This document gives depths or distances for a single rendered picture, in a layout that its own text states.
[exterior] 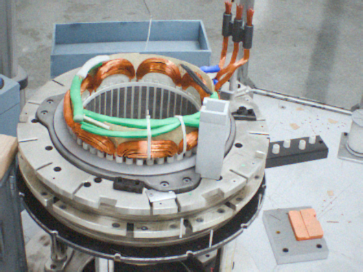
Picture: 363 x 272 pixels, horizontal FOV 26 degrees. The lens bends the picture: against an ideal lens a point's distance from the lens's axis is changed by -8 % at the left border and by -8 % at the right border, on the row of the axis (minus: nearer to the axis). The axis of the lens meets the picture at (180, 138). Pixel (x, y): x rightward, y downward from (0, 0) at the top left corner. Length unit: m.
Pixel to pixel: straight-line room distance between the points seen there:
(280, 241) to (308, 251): 0.05
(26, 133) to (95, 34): 0.37
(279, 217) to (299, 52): 2.20
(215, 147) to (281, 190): 0.54
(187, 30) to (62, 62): 0.23
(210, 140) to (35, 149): 0.22
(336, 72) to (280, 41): 0.33
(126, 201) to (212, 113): 0.13
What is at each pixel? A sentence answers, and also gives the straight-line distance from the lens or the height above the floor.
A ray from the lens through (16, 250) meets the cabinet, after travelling 1.16.
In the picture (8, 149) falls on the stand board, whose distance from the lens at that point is 1.03.
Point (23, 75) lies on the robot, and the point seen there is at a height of 0.92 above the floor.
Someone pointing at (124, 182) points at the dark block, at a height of 1.10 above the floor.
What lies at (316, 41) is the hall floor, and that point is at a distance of 3.62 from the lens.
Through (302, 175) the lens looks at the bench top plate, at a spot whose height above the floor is 0.78.
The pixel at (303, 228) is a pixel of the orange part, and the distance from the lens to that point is 1.34.
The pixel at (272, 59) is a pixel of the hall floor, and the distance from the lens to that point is 3.41.
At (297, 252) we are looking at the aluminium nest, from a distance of 1.30.
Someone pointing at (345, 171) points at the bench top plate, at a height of 0.78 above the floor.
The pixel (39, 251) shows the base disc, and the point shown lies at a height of 0.80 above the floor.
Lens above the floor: 1.68
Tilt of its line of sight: 36 degrees down
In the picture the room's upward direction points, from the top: 4 degrees clockwise
